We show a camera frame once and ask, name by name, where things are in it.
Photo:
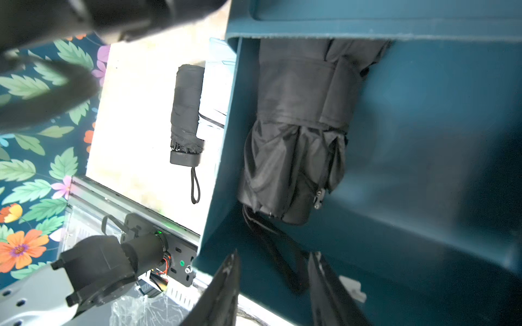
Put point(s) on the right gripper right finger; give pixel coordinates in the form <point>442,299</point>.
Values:
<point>331,303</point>

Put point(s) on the teal drawer cabinet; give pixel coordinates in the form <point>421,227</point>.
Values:
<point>428,215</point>

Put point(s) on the light blue folded umbrella left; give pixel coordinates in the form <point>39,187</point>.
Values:
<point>217,82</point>

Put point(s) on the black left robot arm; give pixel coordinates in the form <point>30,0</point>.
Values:
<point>99,269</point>

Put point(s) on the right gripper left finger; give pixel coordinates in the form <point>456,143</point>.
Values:
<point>218,305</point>

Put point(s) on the black umbrella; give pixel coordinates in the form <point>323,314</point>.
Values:
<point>294,154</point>
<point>186,147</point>

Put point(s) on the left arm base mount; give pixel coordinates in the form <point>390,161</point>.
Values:
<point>152,247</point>

